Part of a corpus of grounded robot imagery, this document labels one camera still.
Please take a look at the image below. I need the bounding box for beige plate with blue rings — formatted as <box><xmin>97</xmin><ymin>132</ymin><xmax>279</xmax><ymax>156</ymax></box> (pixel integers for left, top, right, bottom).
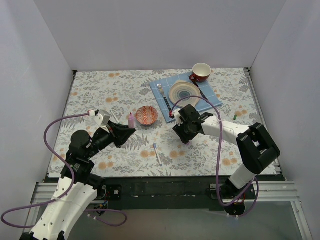
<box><xmin>168</xmin><ymin>80</ymin><xmax>201</xmax><ymax>108</ymax></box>

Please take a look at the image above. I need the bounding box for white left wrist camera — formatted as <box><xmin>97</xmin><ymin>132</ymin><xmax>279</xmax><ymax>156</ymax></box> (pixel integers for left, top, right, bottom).
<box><xmin>88</xmin><ymin>110</ymin><xmax>111</xmax><ymax>131</ymax></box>

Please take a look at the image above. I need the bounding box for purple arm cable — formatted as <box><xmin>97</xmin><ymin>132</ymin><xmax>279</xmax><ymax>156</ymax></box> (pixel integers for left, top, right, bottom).
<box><xmin>169</xmin><ymin>96</ymin><xmax>260</xmax><ymax>218</ymax></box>
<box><xmin>0</xmin><ymin>111</ymin><xmax>128</xmax><ymax>229</ymax></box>

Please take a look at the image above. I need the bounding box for floral tablecloth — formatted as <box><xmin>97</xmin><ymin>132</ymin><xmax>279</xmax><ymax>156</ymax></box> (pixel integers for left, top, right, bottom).
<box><xmin>48</xmin><ymin>68</ymin><xmax>262</xmax><ymax>178</ymax></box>

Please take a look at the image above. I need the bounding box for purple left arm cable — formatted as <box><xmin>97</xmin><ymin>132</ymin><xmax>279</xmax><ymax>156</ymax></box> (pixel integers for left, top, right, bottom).
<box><xmin>0</xmin><ymin>111</ymin><xmax>128</xmax><ymax>229</ymax></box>

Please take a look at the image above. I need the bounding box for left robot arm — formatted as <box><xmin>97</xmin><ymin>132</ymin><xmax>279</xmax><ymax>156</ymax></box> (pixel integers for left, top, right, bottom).
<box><xmin>21</xmin><ymin>121</ymin><xmax>136</xmax><ymax>240</ymax></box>

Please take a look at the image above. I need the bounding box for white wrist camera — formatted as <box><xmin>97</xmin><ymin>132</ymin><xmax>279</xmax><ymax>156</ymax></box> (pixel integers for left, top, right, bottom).
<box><xmin>169</xmin><ymin>108</ymin><xmax>183</xmax><ymax>126</ymax></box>
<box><xmin>88</xmin><ymin>110</ymin><xmax>111</xmax><ymax>131</ymax></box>

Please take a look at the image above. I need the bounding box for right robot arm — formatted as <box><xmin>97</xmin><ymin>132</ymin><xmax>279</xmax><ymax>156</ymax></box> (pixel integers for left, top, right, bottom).
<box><xmin>170</xmin><ymin>104</ymin><xmax>281</xmax><ymax>199</ymax></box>

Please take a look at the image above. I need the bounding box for knife with dark handle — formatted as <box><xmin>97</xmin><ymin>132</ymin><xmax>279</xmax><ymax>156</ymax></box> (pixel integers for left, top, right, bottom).
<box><xmin>192</xmin><ymin>81</ymin><xmax>208</xmax><ymax>101</ymax></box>

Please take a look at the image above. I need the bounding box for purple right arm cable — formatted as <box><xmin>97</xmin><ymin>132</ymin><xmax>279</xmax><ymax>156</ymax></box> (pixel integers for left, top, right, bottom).
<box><xmin>169</xmin><ymin>96</ymin><xmax>260</xmax><ymax>218</ymax></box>

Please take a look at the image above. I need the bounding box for white marker pen green tip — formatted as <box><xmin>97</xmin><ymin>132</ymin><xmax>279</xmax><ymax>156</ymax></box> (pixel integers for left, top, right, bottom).
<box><xmin>111</xmin><ymin>113</ymin><xmax>121</xmax><ymax>124</ymax></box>

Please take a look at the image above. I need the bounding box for blue checked cloth napkin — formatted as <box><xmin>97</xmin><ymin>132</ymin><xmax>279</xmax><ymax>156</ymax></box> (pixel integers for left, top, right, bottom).
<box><xmin>149</xmin><ymin>72</ymin><xmax>223</xmax><ymax>124</ymax></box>

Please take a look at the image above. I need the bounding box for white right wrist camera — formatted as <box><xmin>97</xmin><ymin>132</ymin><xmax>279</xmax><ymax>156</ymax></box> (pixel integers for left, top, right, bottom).
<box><xmin>169</xmin><ymin>108</ymin><xmax>183</xmax><ymax>126</ymax></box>

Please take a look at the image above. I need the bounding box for pink pen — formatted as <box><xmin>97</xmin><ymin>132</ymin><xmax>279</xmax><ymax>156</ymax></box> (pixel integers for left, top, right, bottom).
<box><xmin>128</xmin><ymin>113</ymin><xmax>135</xmax><ymax>128</ymax></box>

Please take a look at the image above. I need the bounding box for red patterned small bowl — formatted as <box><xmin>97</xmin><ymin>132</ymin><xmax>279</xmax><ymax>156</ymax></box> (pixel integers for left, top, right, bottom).
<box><xmin>135</xmin><ymin>106</ymin><xmax>158</xmax><ymax>126</ymax></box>

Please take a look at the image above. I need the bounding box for red cup white inside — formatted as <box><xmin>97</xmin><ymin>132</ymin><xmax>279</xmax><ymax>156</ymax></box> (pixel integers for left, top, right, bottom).
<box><xmin>189</xmin><ymin>63</ymin><xmax>212</xmax><ymax>83</ymax></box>

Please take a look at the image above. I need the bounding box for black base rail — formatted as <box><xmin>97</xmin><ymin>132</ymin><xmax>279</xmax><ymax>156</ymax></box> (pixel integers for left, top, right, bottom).
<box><xmin>77</xmin><ymin>176</ymin><xmax>251</xmax><ymax>212</ymax></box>

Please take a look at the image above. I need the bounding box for fork with dark handle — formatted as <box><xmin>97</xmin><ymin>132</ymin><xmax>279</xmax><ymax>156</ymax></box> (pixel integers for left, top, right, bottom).
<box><xmin>157</xmin><ymin>84</ymin><xmax>172</xmax><ymax>116</ymax></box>

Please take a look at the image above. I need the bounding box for white marker pen blue tip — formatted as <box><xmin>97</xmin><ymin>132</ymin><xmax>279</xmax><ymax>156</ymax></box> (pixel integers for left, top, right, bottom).
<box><xmin>154</xmin><ymin>149</ymin><xmax>163</xmax><ymax>167</ymax></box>

